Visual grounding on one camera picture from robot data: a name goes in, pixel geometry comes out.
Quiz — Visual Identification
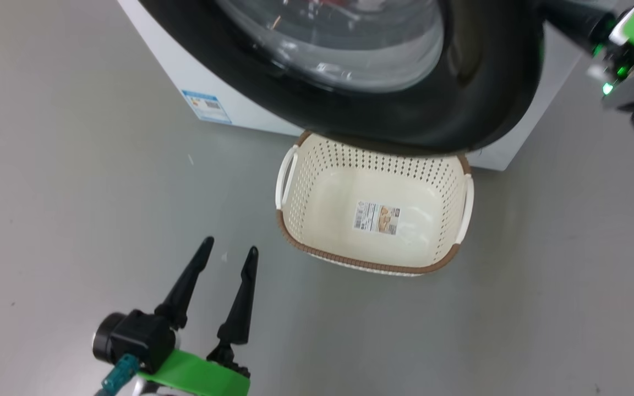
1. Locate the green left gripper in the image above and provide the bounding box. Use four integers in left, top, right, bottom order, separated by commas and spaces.
138, 236, 259, 396

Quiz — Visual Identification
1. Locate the white front-load washing machine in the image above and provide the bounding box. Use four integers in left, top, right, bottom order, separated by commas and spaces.
116, 0, 590, 171

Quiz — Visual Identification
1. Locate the cream laundry basket brown rim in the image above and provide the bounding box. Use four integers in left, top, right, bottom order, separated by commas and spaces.
275, 131, 474, 277

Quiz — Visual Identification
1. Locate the black round washer door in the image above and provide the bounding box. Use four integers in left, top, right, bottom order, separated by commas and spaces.
138, 0, 544, 155

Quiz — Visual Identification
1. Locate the basket product label sticker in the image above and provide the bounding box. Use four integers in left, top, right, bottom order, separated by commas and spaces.
353, 200, 400, 236

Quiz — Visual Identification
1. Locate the teal left camera connector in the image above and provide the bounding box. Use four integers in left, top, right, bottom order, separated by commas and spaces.
100, 354, 140, 396

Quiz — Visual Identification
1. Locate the blue energy label sticker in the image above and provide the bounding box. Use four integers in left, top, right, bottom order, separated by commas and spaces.
181, 90, 232, 124

